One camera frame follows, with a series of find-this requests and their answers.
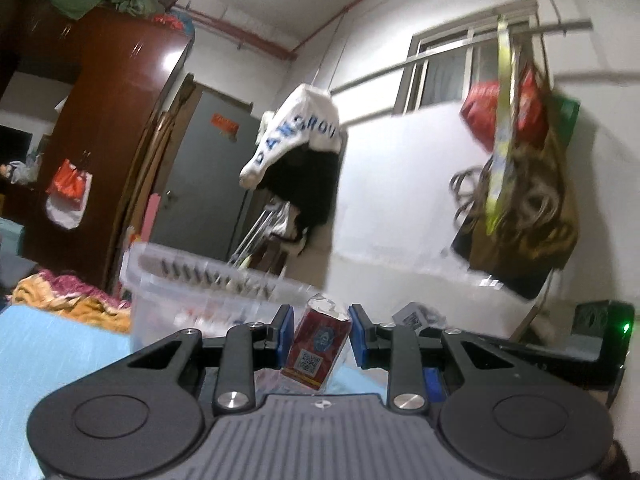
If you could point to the grey wrapped box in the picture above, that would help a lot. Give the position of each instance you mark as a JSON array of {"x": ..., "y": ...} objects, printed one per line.
[{"x": 412, "y": 317}]

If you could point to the pink foam roll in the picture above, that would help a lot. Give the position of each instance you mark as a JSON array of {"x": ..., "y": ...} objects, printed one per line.
[{"x": 151, "y": 215}]

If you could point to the red hanging bag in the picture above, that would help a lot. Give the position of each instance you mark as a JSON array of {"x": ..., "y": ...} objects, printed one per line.
[{"x": 480, "y": 110}]

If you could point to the leaning folded metal rack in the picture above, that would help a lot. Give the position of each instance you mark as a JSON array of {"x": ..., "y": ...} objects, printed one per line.
[{"x": 255, "y": 240}]

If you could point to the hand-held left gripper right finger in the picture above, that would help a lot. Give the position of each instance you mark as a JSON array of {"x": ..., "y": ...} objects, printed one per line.
[{"x": 356, "y": 336}]

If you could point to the window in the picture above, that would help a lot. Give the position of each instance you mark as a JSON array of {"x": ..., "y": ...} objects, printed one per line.
[{"x": 450, "y": 70}]

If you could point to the white and black hanging jacket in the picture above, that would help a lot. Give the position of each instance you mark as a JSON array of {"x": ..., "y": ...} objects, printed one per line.
[{"x": 305, "y": 125}]

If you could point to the light blue mat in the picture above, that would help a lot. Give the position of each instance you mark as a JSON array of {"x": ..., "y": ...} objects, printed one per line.
[{"x": 55, "y": 360}]

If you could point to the clear plastic bin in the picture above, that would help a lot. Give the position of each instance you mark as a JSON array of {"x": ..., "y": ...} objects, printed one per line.
[{"x": 200, "y": 290}]

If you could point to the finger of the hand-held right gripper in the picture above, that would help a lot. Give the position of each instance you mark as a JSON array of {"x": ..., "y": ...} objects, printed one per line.
[
  {"x": 433, "y": 385},
  {"x": 560, "y": 362}
]

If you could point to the metal rod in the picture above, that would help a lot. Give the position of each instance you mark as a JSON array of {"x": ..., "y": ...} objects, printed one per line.
[{"x": 380, "y": 70}]

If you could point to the red ceiling pipe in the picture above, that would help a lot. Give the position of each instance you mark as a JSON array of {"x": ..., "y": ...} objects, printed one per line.
[{"x": 280, "y": 47}]

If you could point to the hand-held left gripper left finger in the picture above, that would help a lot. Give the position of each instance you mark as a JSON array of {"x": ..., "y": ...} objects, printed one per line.
[{"x": 285, "y": 334}]

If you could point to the green cloth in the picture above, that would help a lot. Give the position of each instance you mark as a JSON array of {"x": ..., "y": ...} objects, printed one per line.
[{"x": 80, "y": 2}]

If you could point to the grey door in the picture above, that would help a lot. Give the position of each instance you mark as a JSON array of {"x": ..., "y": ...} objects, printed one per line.
[{"x": 210, "y": 185}]

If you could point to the red and white plastic bag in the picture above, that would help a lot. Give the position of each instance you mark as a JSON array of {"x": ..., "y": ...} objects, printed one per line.
[{"x": 67, "y": 195}]

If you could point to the red box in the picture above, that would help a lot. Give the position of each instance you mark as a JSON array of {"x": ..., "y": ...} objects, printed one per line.
[{"x": 315, "y": 345}]

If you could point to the orange printed blanket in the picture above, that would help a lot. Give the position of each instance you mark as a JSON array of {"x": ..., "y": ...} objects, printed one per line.
[{"x": 75, "y": 300}]

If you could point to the brown hanging bag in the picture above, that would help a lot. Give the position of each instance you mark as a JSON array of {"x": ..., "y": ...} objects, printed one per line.
[{"x": 545, "y": 255}]

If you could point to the small white plastic bag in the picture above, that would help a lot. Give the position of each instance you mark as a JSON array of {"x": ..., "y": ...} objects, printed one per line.
[{"x": 20, "y": 172}]

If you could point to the dark red wooden wardrobe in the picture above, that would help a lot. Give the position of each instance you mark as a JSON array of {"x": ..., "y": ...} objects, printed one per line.
[{"x": 110, "y": 110}]

